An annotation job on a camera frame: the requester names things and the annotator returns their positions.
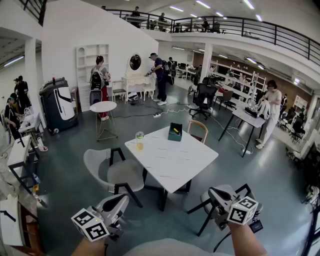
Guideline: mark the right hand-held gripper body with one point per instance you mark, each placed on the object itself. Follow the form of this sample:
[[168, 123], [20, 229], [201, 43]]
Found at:
[[241, 212]]

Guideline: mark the dark grey chair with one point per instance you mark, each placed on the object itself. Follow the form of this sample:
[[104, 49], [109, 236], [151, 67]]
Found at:
[[226, 96]]

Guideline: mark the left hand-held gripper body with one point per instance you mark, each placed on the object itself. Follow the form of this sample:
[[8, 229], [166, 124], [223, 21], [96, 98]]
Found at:
[[95, 230]]

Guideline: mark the dark blue white machine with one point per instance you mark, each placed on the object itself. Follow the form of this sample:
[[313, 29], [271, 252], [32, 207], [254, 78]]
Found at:
[[57, 107]]

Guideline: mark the small white table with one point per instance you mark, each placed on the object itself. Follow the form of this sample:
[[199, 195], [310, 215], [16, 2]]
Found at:
[[30, 122]]

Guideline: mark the black mezzanine railing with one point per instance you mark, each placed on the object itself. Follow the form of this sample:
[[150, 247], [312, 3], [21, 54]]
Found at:
[[275, 35]]

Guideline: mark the small black pendant box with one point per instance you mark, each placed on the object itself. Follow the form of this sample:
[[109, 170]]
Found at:
[[256, 225]]

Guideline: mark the wooden chair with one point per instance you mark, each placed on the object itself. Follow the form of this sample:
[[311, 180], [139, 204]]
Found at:
[[197, 122]]

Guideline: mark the clear bottle orange liquid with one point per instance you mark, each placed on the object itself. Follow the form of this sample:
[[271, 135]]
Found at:
[[139, 143]]

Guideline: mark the black office chair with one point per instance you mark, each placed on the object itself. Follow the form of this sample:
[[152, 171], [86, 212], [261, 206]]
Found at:
[[203, 96]]

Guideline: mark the white black device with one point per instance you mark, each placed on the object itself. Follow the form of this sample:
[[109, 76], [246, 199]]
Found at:
[[132, 96]]

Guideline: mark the white table black legs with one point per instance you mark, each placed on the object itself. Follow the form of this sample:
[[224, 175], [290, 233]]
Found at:
[[247, 118]]

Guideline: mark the person in grey shirt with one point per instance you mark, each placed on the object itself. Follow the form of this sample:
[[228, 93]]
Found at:
[[175, 248]]

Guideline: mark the pink white slippers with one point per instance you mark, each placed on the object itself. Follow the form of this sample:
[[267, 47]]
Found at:
[[43, 148]]

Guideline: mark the dark green box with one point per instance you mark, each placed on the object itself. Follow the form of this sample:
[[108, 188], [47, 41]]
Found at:
[[175, 138]]

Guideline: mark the black tray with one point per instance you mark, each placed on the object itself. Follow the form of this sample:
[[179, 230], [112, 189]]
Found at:
[[251, 112]]

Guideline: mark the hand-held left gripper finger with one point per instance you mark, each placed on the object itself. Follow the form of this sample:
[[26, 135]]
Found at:
[[113, 200], [120, 208]]

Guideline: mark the person's right forearm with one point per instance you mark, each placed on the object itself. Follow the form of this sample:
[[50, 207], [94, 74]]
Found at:
[[246, 240]]

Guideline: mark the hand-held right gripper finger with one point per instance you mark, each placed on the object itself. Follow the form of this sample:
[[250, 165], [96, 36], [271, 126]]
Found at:
[[218, 202], [225, 190]]

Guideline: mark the grey chair black legs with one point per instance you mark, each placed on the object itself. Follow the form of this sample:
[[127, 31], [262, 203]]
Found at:
[[122, 175], [203, 200]]

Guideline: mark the white dressing table with mirror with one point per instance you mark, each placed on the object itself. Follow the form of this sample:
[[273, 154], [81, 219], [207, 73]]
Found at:
[[135, 80]]

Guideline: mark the person's left forearm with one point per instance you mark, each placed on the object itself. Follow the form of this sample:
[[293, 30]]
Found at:
[[87, 248]]

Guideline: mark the white shelf cabinet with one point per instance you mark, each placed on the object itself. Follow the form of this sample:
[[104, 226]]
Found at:
[[83, 60]]

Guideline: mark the white metal shelving rack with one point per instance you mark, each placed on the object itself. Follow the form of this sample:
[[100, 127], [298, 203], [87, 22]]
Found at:
[[240, 75]]

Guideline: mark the clear plastic bottle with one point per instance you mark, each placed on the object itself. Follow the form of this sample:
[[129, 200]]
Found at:
[[36, 178]]

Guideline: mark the white desk black frame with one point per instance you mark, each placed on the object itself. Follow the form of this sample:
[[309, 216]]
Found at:
[[17, 155]]

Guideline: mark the white round side table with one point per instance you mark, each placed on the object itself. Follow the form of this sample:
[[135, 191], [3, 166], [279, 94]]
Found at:
[[103, 106]]

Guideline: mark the white chair dark seat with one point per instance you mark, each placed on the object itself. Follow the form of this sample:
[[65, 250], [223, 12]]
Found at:
[[118, 91]]

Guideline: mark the white power strip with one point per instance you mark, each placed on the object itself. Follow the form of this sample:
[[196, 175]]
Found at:
[[247, 151], [156, 115]]

